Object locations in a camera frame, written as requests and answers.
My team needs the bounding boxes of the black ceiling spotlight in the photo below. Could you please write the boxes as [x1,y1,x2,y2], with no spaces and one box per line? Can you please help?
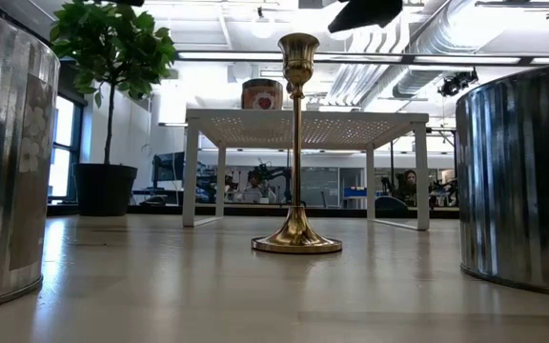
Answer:
[437,69,479,98]

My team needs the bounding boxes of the person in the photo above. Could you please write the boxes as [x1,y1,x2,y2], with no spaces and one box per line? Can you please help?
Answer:
[238,170,275,205]
[399,169,421,206]

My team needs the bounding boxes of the brass candlestick holder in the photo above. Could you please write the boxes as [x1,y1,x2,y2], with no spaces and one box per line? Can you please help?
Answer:
[251,32,343,255]

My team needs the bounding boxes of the white perforated shelf riser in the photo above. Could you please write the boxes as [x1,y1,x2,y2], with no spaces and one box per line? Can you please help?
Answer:
[182,109,431,232]

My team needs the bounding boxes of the silver ventilation duct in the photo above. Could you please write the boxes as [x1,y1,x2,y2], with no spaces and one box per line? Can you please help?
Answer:
[324,0,499,111]

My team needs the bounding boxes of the black computer monitor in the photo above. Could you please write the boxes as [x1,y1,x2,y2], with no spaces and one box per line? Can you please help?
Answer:
[152,151,186,183]

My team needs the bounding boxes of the round white ceiling lamp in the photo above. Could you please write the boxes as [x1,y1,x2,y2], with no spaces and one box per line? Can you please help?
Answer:
[249,7,276,40]

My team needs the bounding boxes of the green potted plant black pot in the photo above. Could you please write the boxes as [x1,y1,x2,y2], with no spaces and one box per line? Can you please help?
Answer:
[49,0,178,218]

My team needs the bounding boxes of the window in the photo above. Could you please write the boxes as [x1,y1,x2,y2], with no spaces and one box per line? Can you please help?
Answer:
[48,94,84,201]

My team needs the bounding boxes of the red candle tin heart label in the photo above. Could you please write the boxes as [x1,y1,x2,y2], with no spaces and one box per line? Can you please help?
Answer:
[241,78,285,111]
[455,60,549,300]

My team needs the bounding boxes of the black ceiling track light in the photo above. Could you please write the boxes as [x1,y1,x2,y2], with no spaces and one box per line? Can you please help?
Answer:
[474,0,549,21]

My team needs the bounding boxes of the black office chair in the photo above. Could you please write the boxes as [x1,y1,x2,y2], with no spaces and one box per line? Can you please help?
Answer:
[375,195,410,213]

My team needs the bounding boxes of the black aluminium rig frame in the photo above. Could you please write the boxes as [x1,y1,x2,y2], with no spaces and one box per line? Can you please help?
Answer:
[48,203,461,220]

